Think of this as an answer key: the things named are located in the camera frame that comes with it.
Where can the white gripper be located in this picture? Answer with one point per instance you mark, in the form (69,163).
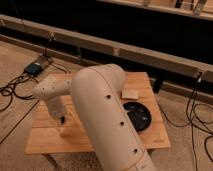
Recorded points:
(57,109)

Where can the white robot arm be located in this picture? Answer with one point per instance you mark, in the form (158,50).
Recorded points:
(95,94)

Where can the black power adapter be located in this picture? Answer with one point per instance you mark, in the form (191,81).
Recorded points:
(33,69)

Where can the white rectangular block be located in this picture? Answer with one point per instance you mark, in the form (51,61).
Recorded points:
(130,94)

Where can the black round bowl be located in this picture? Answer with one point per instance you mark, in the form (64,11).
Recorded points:
(139,115)

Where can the wooden rail frame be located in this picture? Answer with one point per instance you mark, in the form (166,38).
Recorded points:
(141,55)

